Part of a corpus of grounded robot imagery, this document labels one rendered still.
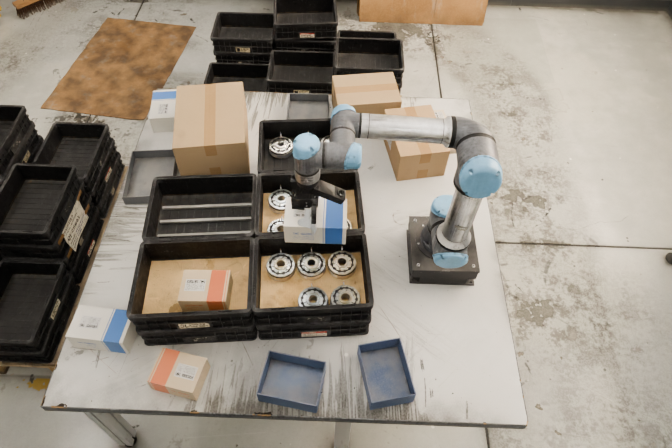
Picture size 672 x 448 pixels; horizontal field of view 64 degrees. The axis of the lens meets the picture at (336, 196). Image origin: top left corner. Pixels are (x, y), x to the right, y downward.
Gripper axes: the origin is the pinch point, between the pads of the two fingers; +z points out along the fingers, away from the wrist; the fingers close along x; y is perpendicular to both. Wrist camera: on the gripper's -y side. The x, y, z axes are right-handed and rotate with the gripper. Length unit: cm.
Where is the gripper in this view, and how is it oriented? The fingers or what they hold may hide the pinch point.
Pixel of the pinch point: (316, 217)
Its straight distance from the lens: 176.6
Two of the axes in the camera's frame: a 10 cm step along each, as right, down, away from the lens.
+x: -0.3, 7.8, -6.3
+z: -0.1, 6.3, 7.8
